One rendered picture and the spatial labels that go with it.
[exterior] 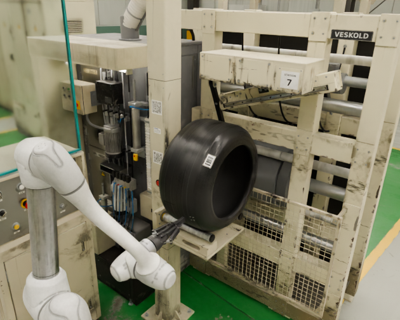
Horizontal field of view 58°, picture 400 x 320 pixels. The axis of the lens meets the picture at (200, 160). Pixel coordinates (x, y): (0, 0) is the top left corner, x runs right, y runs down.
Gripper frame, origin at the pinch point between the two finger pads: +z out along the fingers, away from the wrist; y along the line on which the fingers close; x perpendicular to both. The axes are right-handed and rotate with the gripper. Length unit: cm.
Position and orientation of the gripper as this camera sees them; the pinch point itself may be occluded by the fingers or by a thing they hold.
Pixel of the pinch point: (179, 222)
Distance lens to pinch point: 180.2
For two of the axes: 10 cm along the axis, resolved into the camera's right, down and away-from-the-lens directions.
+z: 6.1, -4.1, 6.8
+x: 0.5, 8.8, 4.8
